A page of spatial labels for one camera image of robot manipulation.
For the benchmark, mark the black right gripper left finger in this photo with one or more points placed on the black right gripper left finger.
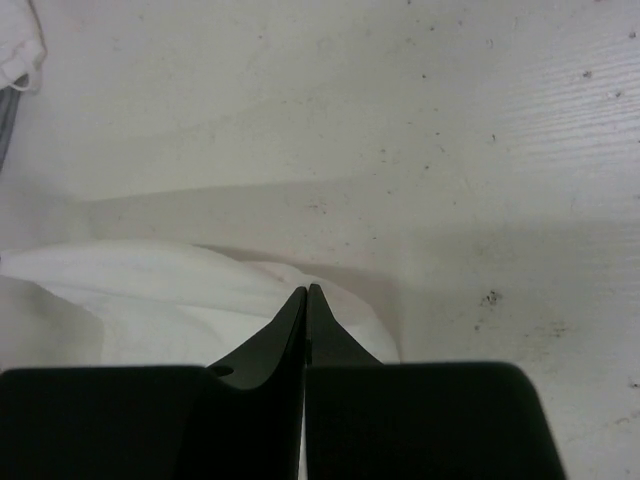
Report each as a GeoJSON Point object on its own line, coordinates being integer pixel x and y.
{"type": "Point", "coordinates": [238, 418]}

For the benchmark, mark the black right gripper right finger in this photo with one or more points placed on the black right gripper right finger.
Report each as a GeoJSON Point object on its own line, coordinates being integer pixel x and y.
{"type": "Point", "coordinates": [453, 420]}

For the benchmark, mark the white tank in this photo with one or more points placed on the white tank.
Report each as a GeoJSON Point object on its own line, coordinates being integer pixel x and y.
{"type": "Point", "coordinates": [164, 303]}
{"type": "Point", "coordinates": [22, 46]}

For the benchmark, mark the folded grey tank top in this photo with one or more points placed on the folded grey tank top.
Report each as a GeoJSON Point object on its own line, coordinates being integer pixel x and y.
{"type": "Point", "coordinates": [10, 99]}

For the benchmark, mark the folded white tank top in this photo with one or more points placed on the folded white tank top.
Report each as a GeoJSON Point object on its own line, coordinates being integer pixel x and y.
{"type": "Point", "coordinates": [22, 46]}

